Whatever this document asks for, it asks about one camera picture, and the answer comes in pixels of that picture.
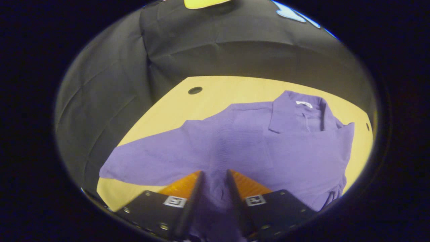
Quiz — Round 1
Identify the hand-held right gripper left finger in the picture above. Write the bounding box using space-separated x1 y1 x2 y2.
114 170 205 242

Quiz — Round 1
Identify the purple collared shirt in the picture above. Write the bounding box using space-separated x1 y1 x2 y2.
99 90 355 242

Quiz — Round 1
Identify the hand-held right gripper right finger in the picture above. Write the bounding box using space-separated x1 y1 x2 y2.
225 169 318 242

